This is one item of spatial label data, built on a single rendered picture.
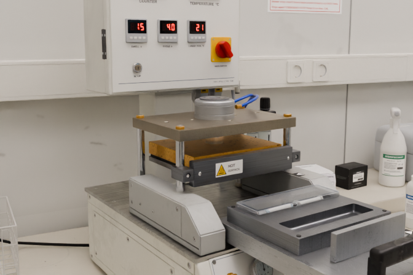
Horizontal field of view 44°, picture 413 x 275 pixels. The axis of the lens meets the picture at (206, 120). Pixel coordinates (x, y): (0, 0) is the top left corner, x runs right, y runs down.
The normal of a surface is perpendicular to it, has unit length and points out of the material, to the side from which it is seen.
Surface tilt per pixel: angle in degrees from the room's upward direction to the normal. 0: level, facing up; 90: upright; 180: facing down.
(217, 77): 90
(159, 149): 90
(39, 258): 0
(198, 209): 41
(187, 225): 90
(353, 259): 0
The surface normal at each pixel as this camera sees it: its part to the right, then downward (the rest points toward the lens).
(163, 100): 0.56, 0.13
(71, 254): 0.00, -0.99
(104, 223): -0.83, 0.09
